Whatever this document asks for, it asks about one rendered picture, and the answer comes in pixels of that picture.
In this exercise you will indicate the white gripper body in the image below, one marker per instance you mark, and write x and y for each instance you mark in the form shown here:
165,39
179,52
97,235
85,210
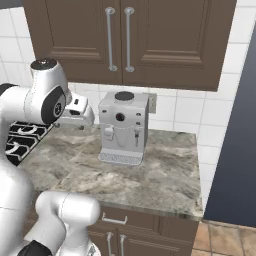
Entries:
85,116

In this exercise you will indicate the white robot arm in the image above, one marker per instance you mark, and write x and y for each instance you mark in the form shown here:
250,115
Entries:
20,103

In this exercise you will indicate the black hob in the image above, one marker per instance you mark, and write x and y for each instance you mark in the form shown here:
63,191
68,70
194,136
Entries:
23,138

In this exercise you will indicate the grey coffee machine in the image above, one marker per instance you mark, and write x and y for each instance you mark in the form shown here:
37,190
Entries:
124,133

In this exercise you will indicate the brown drawer front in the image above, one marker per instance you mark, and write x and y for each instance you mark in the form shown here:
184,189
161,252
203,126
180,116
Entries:
140,218

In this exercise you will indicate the brown base cupboard door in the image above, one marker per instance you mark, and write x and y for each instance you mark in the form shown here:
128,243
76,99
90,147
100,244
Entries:
100,238
153,245

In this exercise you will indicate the dark grey fridge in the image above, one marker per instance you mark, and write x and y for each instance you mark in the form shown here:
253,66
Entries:
235,150

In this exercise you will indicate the grey wall socket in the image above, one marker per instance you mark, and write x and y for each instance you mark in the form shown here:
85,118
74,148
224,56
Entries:
152,103

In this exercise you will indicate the brown wall cupboard door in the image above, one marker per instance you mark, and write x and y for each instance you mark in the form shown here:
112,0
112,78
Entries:
76,36
176,40

